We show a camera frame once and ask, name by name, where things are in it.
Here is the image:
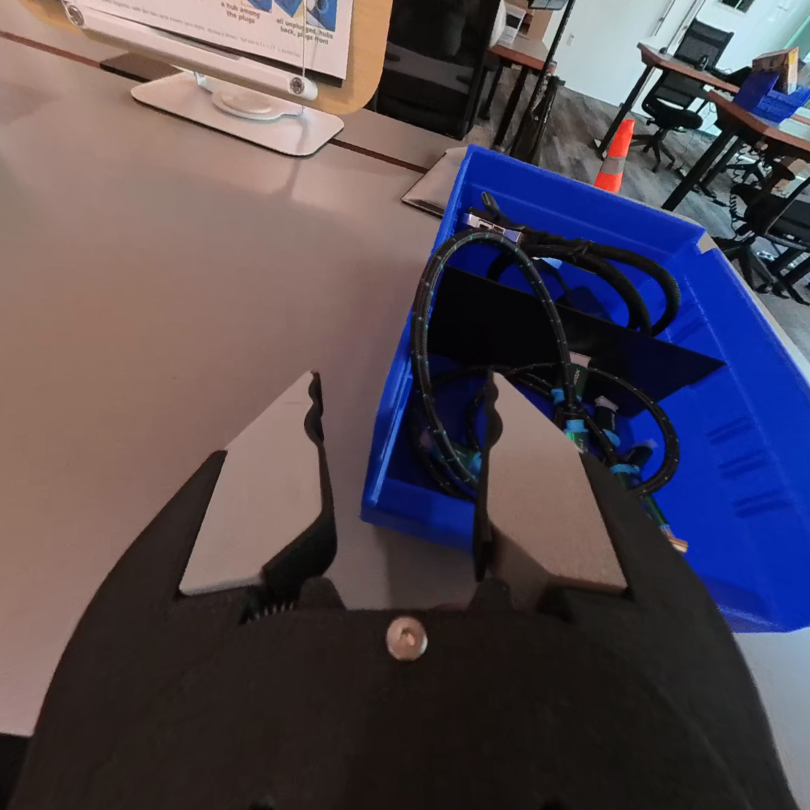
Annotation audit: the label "black office chair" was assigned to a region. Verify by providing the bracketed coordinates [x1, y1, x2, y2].
[373, 0, 504, 141]

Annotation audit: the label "blue plastic bin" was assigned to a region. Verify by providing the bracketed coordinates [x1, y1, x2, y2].
[359, 144, 810, 635]

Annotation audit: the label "dark blurred equipment stands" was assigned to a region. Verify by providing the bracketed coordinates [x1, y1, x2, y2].
[506, 0, 577, 165]

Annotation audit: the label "black bin divider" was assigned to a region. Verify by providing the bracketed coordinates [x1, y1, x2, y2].
[429, 266, 727, 419]

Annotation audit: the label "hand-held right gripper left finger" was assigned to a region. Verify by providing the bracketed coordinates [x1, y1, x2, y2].
[179, 370, 338, 596]

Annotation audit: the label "orange traffic cone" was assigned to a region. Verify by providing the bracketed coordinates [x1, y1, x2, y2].
[594, 118, 637, 194]

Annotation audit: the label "small printed carton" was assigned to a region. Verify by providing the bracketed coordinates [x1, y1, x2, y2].
[753, 47, 800, 95]

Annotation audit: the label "small blue parts bin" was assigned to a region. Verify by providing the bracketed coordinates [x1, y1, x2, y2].
[734, 66, 810, 122]

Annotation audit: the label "white sign stand base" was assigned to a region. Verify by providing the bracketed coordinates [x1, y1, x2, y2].
[131, 68, 346, 158]

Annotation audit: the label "black hub cable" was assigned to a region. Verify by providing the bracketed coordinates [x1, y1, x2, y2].
[481, 192, 654, 333]
[487, 231, 683, 336]

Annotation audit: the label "long wooden office desk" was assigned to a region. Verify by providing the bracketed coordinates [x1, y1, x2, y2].
[636, 43, 810, 213]

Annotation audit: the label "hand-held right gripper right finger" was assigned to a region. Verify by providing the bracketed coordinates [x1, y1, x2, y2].
[472, 370, 629, 599]

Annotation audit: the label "printed instruction sheet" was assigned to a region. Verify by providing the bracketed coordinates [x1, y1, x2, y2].
[82, 0, 355, 82]

